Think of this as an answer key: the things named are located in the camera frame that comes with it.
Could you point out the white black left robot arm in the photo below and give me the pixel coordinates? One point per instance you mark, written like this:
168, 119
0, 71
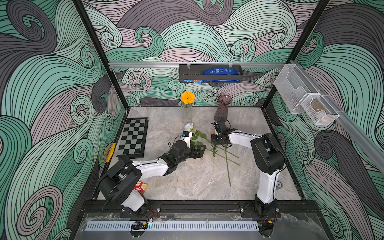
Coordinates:
118, 184

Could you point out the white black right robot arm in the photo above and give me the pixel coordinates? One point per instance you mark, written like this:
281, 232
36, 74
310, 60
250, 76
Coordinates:
269, 159

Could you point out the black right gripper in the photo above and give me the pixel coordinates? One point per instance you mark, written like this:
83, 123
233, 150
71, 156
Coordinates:
215, 139

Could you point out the clear glass vase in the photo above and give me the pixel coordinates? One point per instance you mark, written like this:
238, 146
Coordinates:
186, 113

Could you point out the blue package in basket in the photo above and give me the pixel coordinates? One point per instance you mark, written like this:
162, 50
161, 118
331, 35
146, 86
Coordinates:
221, 71

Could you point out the small round metal cap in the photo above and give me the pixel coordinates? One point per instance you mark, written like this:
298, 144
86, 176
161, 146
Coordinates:
279, 185

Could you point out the black frame post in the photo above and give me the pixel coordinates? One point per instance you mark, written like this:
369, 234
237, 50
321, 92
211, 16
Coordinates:
94, 39
307, 15

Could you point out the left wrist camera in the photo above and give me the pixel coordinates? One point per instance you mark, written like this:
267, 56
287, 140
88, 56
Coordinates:
186, 137

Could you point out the black frame post left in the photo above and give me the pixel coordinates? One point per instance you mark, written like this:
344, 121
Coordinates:
94, 39

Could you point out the purple glass vase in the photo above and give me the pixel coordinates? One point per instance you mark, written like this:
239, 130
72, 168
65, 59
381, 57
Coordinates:
222, 110

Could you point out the clear mesh wall bin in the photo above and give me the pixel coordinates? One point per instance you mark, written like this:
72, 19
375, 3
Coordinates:
291, 85

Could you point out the red yellow small box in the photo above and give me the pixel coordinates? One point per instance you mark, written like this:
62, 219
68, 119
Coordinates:
141, 187

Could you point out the white perforated front rail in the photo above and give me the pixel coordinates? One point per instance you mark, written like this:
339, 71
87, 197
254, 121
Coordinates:
229, 226

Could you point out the black white chessboard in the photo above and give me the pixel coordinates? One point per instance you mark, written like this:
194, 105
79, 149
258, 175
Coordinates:
133, 138

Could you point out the black wall shelf basket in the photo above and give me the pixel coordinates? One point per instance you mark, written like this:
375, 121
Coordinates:
193, 73

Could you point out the black frame post right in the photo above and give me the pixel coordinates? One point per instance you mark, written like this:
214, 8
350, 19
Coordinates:
307, 15

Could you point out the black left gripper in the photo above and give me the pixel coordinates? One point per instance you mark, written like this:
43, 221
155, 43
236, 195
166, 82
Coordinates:
198, 154

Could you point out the orange marigold flower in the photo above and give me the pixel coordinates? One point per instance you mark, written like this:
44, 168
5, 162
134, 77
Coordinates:
214, 162
188, 97

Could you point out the small clear wall bin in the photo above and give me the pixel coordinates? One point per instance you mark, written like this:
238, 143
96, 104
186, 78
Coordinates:
319, 110

